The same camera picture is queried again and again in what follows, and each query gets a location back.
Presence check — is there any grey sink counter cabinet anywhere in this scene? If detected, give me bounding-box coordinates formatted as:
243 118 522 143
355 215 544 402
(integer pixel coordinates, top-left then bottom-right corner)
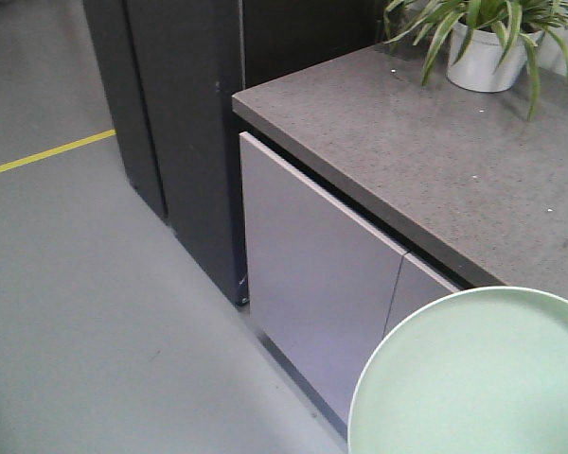
232 46 568 430

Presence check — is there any white plant pot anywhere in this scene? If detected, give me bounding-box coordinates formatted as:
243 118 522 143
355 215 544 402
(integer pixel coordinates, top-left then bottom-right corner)
447 22 543 93

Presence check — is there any light green round plate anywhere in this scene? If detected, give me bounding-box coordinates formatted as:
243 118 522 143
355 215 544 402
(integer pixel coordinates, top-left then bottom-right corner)
347 287 568 453

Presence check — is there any dark tall cabinet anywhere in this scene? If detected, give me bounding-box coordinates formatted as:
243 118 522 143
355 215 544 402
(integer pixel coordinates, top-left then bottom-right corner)
83 1 379 305

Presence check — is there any green potted plant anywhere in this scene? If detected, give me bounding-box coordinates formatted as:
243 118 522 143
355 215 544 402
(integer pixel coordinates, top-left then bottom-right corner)
382 0 568 121

